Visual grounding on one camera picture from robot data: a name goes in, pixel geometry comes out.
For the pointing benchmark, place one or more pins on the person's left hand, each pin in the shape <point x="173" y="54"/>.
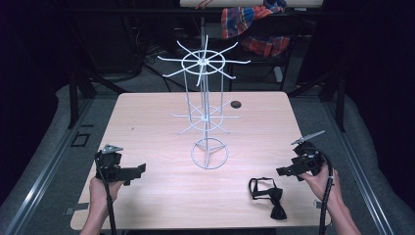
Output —
<point x="102" y="192"/>

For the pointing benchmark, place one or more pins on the plaid cloth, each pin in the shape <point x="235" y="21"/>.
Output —
<point x="243" y="19"/>

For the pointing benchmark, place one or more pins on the metal floor rail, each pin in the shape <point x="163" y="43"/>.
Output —
<point x="42" y="176"/>
<point x="359" y="169"/>

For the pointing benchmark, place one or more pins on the grey tape strip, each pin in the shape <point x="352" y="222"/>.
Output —
<point x="76" y="208"/>

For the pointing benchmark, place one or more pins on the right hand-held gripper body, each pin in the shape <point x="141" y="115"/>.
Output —
<point x="308" y="161"/>

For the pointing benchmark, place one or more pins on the black stand leg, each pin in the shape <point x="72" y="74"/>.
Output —
<point x="73" y="98"/>
<point x="340" y="103"/>

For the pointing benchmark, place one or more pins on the black bow tie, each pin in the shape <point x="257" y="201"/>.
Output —
<point x="272" y="196"/>

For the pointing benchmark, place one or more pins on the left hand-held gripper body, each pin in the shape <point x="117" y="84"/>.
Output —
<point x="109" y="163"/>

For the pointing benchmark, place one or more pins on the person's right hand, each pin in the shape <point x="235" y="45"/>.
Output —
<point x="321" y="186"/>

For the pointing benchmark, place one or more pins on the black chair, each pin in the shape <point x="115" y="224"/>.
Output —
<point x="287" y="49"/>

